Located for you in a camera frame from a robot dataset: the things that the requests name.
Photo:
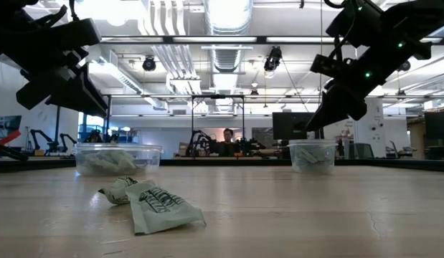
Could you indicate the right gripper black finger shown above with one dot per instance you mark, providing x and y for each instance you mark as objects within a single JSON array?
[
  {"x": 345, "y": 102},
  {"x": 323, "y": 113}
]

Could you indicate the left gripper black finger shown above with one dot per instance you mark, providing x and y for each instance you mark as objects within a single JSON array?
[
  {"x": 46, "y": 89},
  {"x": 85, "y": 96}
]

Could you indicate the pale green sweetener packet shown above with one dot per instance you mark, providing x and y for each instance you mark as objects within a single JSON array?
[
  {"x": 123, "y": 161},
  {"x": 309, "y": 156},
  {"x": 115, "y": 191},
  {"x": 96, "y": 165}
]

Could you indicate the green packet bold print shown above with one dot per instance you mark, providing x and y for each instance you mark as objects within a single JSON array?
[{"x": 160, "y": 211}]

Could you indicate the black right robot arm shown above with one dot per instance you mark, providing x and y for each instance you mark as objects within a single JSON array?
[{"x": 415, "y": 18}]

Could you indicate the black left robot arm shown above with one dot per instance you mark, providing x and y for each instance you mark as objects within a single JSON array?
[{"x": 74, "y": 32}]

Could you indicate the black background robot arm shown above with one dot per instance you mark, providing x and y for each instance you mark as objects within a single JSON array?
[
  {"x": 250, "y": 146},
  {"x": 198, "y": 143},
  {"x": 40, "y": 136},
  {"x": 67, "y": 140}
]

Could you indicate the black monitor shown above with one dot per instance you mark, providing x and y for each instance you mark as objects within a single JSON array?
[{"x": 289, "y": 125}]

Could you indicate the white column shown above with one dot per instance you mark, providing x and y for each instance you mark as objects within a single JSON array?
[{"x": 372, "y": 136}]

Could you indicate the small clear plastic container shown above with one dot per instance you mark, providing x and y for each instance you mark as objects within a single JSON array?
[{"x": 331, "y": 157}]

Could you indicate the dark office chair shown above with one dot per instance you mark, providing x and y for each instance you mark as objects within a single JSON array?
[{"x": 364, "y": 151}]

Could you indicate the wide clear plastic container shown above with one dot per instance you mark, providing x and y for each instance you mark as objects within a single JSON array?
[{"x": 117, "y": 147}]

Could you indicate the red black background gripper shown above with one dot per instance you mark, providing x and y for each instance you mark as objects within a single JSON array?
[{"x": 8, "y": 138}]

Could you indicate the black hanging spotlight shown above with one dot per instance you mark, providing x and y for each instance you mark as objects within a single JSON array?
[
  {"x": 148, "y": 64},
  {"x": 273, "y": 59}
]

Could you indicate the seated person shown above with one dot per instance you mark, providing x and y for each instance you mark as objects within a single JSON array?
[{"x": 227, "y": 147}]

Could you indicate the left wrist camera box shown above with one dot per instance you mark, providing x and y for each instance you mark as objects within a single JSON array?
[{"x": 76, "y": 58}]

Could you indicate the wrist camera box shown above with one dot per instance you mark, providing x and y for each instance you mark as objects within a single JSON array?
[
  {"x": 76, "y": 58},
  {"x": 329, "y": 65}
]

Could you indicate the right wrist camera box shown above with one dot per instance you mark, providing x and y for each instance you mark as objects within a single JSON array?
[{"x": 329, "y": 65}]

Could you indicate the dark wall picture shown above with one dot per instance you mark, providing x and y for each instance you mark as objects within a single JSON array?
[{"x": 6, "y": 123}]

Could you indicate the black metal table frame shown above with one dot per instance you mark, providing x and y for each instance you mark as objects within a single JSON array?
[{"x": 243, "y": 162}]

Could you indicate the black background rig frame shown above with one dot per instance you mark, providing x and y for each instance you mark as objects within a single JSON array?
[{"x": 218, "y": 96}]

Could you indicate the silver ceiling duct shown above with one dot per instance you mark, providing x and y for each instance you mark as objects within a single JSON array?
[{"x": 227, "y": 59}]

